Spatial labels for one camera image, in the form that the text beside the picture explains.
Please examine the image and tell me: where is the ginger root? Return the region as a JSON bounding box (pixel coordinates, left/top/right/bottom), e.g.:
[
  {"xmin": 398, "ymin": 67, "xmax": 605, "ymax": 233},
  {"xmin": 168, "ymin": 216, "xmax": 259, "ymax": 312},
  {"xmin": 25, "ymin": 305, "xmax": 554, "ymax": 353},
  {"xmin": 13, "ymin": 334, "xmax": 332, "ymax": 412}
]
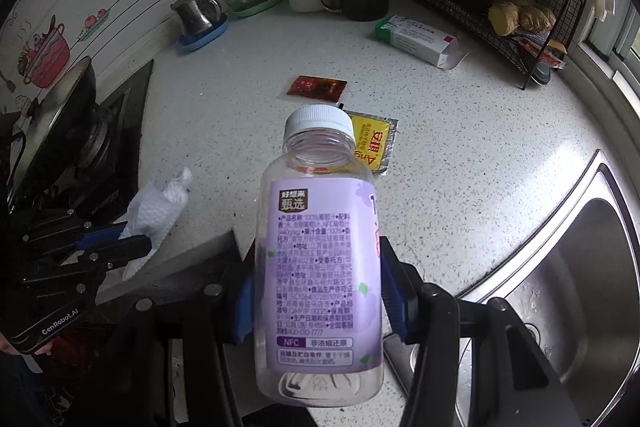
[{"xmin": 488, "ymin": 0, "xmax": 556, "ymax": 37}]

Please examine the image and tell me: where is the purple label plastic bottle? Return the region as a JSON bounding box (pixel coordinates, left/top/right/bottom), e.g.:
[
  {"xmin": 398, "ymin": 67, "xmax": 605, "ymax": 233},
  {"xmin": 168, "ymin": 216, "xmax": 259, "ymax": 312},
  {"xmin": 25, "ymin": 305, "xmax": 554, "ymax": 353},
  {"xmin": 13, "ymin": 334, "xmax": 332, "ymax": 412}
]
[{"xmin": 254, "ymin": 104, "xmax": 383, "ymax": 407}]

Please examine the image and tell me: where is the black wok with glass lid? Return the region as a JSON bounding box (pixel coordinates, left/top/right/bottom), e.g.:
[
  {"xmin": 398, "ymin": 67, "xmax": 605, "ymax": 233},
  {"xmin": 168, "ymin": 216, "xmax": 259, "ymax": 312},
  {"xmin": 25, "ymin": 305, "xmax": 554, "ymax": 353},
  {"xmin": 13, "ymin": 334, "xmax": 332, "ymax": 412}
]
[{"xmin": 8, "ymin": 56, "xmax": 96, "ymax": 208}]

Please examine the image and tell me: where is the white paper towel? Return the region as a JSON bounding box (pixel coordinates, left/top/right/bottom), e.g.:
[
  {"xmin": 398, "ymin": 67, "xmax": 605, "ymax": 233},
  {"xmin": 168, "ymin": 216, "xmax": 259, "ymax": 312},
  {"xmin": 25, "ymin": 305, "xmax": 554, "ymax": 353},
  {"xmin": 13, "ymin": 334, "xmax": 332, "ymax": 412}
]
[{"xmin": 119, "ymin": 167, "xmax": 193, "ymax": 281}]

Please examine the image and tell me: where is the person's left hand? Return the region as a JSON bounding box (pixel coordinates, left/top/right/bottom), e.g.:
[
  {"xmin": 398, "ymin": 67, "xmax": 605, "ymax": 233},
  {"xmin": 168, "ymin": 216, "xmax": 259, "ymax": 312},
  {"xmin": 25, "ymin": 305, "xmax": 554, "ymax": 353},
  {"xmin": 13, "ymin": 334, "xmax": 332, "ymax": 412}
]
[{"xmin": 0, "ymin": 335, "xmax": 53, "ymax": 355}]

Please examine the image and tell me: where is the steel teapot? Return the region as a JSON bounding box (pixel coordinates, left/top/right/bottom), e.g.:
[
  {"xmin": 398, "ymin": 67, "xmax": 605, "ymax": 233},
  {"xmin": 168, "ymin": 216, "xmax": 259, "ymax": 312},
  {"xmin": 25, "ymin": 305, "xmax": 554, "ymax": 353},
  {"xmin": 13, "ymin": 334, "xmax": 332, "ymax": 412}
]
[{"xmin": 170, "ymin": 0, "xmax": 222, "ymax": 37}]

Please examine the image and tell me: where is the red chili sauce sachet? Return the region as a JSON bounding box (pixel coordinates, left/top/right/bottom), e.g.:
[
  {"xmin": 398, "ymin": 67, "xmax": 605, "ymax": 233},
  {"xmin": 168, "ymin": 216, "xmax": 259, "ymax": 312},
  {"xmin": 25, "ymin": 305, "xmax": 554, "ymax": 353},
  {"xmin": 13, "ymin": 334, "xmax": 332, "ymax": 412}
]
[{"xmin": 286, "ymin": 75, "xmax": 347, "ymax": 103}]

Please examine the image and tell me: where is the yellow yeast packet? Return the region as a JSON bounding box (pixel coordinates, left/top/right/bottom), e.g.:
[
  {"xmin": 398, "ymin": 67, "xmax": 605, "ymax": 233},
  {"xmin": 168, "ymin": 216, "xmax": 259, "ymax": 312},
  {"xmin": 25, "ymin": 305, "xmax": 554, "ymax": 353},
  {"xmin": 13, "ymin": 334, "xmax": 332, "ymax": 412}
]
[{"xmin": 347, "ymin": 110, "xmax": 397, "ymax": 176}]

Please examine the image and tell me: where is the green white medicine box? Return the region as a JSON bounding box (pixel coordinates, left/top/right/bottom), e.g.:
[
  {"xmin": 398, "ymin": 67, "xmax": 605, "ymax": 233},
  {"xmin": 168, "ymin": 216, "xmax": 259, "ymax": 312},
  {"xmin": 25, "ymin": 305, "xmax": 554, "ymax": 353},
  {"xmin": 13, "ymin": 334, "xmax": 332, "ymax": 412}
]
[{"xmin": 374, "ymin": 15, "xmax": 469, "ymax": 70}]

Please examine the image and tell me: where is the blue saucer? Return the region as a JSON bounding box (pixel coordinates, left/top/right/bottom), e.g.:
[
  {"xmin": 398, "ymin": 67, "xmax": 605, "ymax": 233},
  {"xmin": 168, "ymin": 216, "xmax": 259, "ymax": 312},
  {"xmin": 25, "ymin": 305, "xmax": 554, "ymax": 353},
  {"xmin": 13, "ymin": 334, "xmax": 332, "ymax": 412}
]
[{"xmin": 176, "ymin": 13, "xmax": 229, "ymax": 52}]

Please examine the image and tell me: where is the window frame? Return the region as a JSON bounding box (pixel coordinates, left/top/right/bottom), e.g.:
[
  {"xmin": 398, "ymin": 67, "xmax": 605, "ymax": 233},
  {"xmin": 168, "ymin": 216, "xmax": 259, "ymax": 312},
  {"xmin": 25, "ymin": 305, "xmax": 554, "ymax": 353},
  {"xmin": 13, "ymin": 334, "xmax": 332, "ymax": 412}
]
[{"xmin": 560, "ymin": 0, "xmax": 640, "ymax": 168}]

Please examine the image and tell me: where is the kitchen wall sticker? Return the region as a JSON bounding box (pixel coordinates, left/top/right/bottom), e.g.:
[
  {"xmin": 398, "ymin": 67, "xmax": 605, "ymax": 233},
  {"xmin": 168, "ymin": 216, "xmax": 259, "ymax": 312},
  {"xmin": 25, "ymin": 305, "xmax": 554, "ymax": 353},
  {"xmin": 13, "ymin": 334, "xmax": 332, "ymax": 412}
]
[{"xmin": 1, "ymin": 0, "xmax": 168, "ymax": 112}]

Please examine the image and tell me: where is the black gas stove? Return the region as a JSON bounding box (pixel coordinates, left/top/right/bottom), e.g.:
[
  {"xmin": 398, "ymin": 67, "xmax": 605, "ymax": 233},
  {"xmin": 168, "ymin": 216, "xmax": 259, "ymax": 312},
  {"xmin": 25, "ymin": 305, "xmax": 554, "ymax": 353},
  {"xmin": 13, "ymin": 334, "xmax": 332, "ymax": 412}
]
[{"xmin": 1, "ymin": 62, "xmax": 153, "ymax": 239}]

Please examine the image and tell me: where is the stainless steel sink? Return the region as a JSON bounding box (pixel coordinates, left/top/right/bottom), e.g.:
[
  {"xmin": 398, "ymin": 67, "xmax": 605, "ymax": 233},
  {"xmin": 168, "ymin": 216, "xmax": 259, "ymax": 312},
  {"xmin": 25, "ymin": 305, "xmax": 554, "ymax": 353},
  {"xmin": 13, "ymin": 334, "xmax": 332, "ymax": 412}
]
[{"xmin": 384, "ymin": 148, "xmax": 640, "ymax": 427}]

